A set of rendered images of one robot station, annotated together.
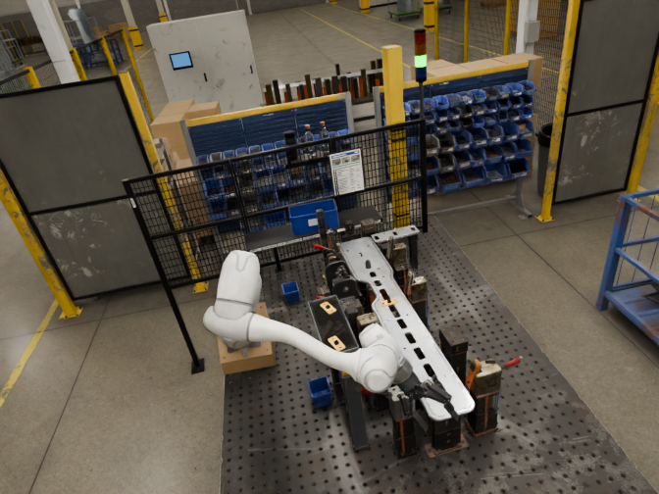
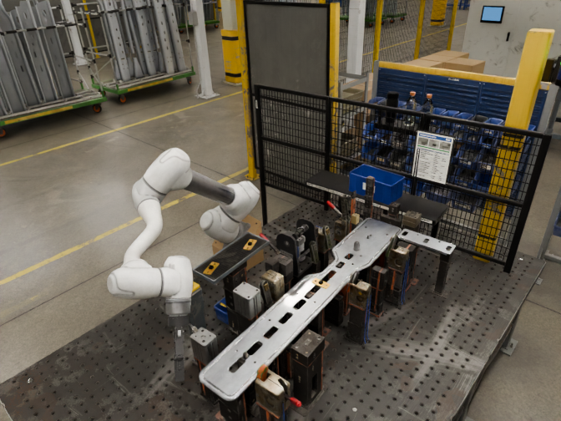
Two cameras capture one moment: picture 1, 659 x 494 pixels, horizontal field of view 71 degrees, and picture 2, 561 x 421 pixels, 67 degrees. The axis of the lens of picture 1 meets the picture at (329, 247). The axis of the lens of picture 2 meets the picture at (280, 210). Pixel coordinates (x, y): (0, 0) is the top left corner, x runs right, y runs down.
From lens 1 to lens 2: 1.44 m
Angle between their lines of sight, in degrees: 41
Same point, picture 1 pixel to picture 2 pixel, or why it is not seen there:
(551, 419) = not seen: outside the picture
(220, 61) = (532, 23)
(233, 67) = not seen: hidden behind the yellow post
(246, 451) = (158, 304)
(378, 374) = (111, 278)
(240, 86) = not seen: hidden behind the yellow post
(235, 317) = (139, 192)
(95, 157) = (297, 67)
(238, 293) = (149, 177)
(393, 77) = (525, 69)
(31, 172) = (260, 64)
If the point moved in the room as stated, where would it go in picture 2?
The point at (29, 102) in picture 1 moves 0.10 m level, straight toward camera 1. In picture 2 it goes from (274, 12) to (270, 12)
